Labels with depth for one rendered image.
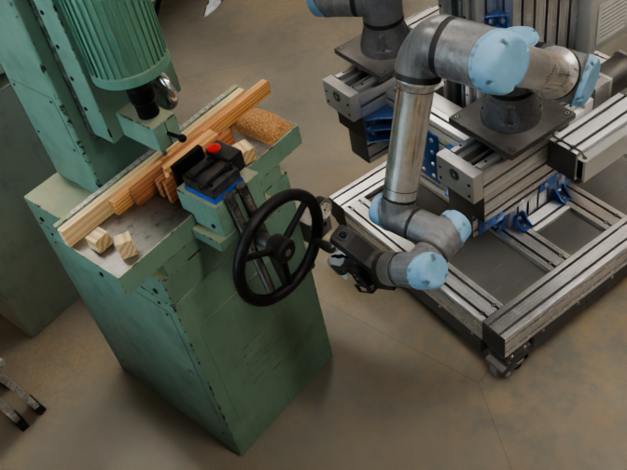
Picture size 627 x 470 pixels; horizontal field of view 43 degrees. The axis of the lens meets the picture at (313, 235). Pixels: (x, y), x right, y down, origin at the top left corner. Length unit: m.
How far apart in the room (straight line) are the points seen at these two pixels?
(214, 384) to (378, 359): 0.63
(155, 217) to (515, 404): 1.22
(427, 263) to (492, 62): 0.41
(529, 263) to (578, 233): 0.20
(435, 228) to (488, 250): 0.91
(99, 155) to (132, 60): 0.42
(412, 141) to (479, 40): 0.27
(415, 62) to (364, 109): 0.79
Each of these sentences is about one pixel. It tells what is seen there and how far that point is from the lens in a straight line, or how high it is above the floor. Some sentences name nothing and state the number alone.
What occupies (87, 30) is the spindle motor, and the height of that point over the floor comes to 1.34.
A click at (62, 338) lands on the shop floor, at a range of 2.98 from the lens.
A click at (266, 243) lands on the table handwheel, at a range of 1.79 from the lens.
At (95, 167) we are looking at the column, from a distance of 2.05.
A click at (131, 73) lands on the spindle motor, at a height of 1.23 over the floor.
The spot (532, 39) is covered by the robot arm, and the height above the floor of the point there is 1.05.
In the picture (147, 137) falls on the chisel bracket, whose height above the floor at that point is 1.03.
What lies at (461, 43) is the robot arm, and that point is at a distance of 1.49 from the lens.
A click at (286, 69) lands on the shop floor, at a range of 3.88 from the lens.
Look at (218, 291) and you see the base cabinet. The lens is 2.00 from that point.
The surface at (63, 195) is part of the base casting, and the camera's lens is 2.19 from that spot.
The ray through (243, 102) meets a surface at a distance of 2.05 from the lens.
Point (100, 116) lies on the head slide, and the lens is 1.90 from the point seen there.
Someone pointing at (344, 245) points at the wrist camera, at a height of 0.86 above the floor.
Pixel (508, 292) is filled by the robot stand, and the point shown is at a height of 0.21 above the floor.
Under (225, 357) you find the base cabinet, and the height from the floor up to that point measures 0.42.
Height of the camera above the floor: 2.08
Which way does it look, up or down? 44 degrees down
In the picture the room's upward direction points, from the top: 13 degrees counter-clockwise
